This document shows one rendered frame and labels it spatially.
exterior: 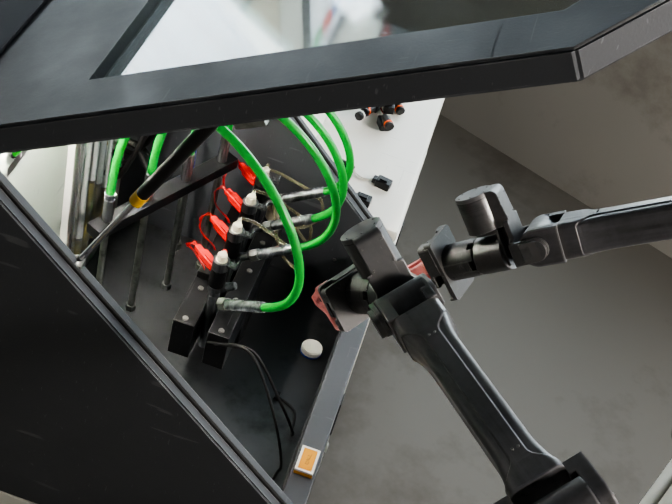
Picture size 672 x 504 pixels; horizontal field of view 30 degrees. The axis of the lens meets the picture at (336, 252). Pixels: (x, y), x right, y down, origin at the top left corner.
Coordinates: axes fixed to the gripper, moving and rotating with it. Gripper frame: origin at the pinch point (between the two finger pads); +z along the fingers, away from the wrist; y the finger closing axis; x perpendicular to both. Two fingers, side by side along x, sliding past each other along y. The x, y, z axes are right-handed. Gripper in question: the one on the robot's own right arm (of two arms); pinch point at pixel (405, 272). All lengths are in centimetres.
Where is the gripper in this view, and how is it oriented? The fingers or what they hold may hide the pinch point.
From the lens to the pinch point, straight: 197.1
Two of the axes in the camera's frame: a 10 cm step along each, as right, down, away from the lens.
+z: -7.6, 1.8, 6.3
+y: -4.6, -8.3, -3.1
